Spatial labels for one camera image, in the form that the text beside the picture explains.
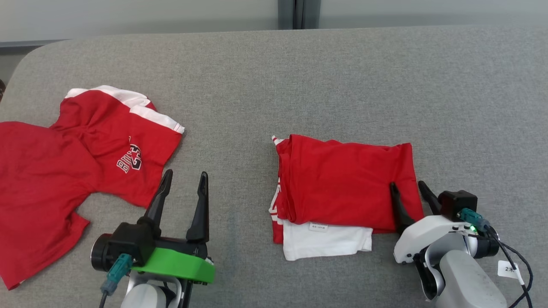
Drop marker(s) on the red Bulls 23 jersey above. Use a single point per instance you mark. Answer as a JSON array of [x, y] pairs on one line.
[[342, 179]]

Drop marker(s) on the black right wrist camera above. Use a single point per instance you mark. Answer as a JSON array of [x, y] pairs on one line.
[[458, 201]]

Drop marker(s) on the grey door frame post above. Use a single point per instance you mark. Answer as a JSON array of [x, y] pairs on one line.
[[299, 13]]

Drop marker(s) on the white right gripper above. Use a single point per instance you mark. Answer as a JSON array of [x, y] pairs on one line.
[[421, 235]]

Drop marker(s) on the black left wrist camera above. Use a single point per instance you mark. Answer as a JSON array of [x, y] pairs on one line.
[[130, 239]]

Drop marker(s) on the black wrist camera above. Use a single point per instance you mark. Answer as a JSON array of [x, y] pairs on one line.
[[458, 201], [130, 239]]

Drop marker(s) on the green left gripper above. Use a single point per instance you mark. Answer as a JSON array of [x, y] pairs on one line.
[[180, 263]]

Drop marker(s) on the red shorts with white stripes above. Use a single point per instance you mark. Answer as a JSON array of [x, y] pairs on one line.
[[55, 179]]

